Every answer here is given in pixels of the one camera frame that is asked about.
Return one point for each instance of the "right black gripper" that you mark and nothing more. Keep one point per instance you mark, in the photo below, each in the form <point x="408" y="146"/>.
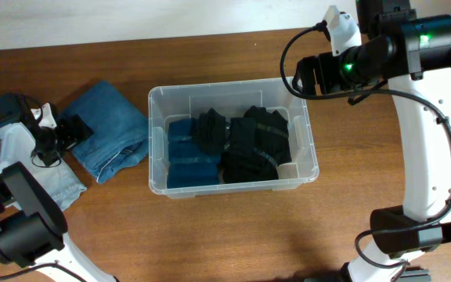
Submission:
<point x="321" y="80"/>

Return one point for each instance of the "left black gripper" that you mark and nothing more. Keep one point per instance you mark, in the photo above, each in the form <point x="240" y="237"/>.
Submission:
<point x="75" y="134"/>

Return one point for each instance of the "light grey jeans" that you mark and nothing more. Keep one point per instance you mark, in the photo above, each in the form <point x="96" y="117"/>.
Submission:
<point x="61" y="184"/>

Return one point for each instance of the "dark blue jeans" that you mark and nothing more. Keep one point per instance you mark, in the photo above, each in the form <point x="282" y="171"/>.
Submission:
<point x="120" y="136"/>

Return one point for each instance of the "black cloth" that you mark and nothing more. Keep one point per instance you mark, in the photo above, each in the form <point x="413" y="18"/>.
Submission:
<point x="258" y="166"/>
<point x="259" y="137"/>

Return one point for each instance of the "blue cloth bundle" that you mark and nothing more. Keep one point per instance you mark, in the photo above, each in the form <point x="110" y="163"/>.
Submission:
<point x="189" y="165"/>

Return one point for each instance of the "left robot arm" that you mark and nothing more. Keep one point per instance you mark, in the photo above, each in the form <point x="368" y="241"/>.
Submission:
<point x="33" y="230"/>

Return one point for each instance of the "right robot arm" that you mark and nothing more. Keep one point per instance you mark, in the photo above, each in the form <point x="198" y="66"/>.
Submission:
<point x="389" y="50"/>

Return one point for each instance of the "clear plastic storage bin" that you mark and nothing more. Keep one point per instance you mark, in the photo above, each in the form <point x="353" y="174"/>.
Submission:
<point x="231" y="99"/>

